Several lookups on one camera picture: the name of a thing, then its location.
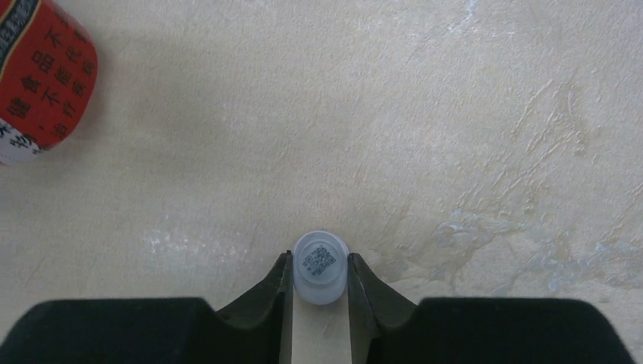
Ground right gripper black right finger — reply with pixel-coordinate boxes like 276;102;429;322
347;253;632;363

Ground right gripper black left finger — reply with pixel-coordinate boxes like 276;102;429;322
1;252;293;363

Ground tea bottle with yellow-red label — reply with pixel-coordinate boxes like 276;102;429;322
1;0;99;165

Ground white bottle cap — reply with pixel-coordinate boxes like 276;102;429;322
293;231;349;306

